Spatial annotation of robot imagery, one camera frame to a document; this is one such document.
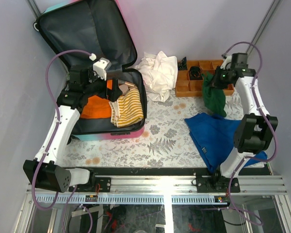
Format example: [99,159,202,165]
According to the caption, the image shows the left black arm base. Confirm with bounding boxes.
[86,173,112,193]

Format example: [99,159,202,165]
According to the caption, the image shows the pink and teal suitcase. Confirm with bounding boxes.
[34,0,147,141]

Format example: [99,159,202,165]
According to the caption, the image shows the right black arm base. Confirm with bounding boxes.
[191,171,240,194]

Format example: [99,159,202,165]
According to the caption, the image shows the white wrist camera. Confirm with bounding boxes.
[89,53,112,81]
[220,53,232,70]

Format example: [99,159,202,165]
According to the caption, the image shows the foundation bottle grey cap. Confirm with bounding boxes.
[118,80,135,87]

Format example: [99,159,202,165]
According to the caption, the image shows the aluminium mounting rail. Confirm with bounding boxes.
[35,167,287,205]

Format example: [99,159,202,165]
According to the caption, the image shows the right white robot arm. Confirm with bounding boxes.
[210,53,278,192]

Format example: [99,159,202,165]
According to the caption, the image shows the octagonal beige powder compact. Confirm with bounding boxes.
[119,84,129,96]

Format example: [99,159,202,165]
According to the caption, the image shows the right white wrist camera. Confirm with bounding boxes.
[220,53,232,70]

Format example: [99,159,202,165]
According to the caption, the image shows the yellow striped shirt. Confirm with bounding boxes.
[109,89,144,128]

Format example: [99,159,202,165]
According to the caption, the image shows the white crumpled cloth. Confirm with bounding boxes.
[132,51,178,102]

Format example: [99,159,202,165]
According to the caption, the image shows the orange shirt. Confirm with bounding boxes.
[80,80,113,119]

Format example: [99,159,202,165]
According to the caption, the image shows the rolled dark sock outside tray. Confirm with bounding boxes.
[178,57,187,71]

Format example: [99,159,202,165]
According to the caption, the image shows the blue folded shirt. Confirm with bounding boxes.
[184,112,268,173]

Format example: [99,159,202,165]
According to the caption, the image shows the dark green shirt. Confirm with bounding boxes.
[202,72,226,117]

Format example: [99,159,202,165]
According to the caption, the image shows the orange compartment tray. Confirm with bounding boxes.
[175,60,223,97]

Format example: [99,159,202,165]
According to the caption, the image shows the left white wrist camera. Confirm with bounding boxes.
[89,53,112,81]

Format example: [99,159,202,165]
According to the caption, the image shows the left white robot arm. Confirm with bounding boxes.
[23,59,122,193]

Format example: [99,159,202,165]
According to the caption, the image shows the rolled dark sock middle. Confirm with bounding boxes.
[189,66,202,80]

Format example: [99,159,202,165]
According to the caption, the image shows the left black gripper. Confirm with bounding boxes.
[83,67,123,101]

